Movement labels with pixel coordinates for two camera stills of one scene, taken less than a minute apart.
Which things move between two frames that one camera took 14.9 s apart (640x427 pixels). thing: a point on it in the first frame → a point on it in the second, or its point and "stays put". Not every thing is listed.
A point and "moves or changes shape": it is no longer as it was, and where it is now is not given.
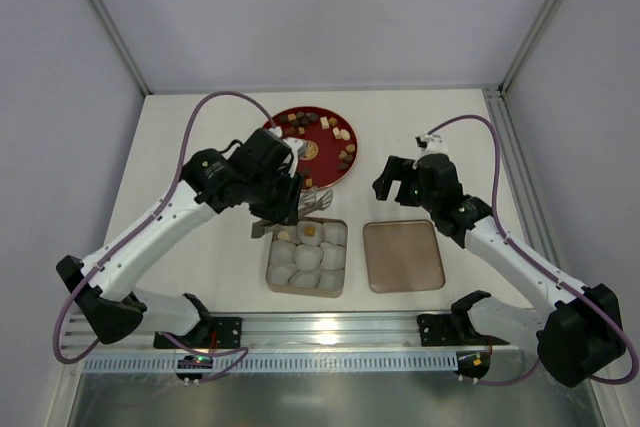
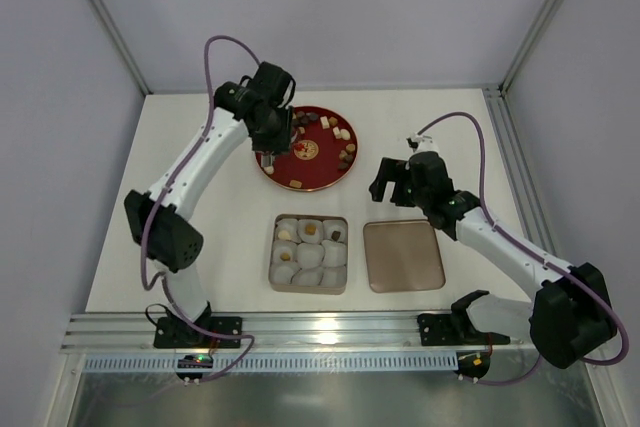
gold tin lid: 403,255 stays put
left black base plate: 207,333 stays put
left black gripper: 282,202 → 273,142
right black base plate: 446,330 stays put
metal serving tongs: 308,202 moves or changes shape
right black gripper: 397,178 stays put
